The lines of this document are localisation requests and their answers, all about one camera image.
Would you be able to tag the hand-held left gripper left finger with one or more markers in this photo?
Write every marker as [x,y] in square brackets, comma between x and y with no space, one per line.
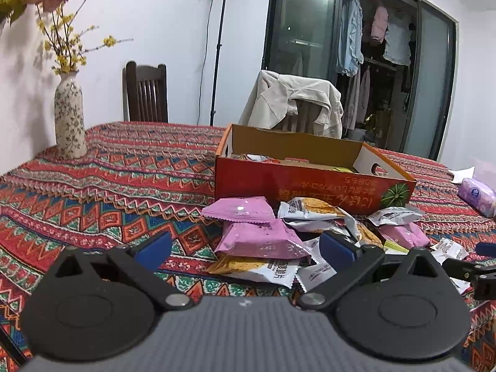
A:
[153,250]

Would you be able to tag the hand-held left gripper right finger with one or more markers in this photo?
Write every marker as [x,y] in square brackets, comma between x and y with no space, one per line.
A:
[335,250]

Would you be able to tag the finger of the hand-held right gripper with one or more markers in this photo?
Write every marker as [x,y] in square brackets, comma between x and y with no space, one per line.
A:
[480,279]
[487,249]

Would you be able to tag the pile of white packets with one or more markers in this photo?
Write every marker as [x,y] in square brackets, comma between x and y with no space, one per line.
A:
[310,207]

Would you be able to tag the orange cardboard box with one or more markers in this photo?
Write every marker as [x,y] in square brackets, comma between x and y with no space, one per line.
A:
[310,182]

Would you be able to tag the white cracker snack packet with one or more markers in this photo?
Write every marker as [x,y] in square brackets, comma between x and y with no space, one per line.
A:
[254,158]

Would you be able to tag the purple tissue pack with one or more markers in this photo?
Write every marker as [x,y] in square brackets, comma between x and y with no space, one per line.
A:
[478,195]

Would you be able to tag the white paper sheet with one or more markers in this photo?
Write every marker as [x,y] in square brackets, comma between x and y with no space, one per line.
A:
[463,174]

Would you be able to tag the brown wooden chair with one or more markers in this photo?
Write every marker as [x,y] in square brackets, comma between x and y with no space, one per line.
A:
[306,118]

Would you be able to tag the beige hanging garment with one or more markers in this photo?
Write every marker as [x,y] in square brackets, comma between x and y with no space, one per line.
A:
[350,100]

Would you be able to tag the floral ceramic vase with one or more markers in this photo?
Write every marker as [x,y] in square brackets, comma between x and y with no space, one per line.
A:
[69,124]

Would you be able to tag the mauve hanging garment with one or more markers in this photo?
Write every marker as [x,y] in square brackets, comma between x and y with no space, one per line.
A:
[364,97]

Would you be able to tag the dark wooden chair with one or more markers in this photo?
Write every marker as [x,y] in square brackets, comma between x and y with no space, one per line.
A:
[131,93]

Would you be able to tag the beige jacket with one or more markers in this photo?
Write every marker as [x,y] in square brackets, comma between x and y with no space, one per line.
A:
[279,97]

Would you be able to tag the yellow flower branches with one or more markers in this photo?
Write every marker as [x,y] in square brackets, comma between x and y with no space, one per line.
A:
[66,66]

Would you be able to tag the light blue hanging shirt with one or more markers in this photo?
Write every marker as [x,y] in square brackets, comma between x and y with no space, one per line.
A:
[348,38]

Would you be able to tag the white hanging top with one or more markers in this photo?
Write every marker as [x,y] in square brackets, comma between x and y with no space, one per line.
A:
[397,42]

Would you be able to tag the pink hanging garment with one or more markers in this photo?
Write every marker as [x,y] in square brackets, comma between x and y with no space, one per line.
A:
[379,23]

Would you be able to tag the dark framed glass sliding door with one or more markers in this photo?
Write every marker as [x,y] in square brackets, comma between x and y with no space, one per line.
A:
[302,15]

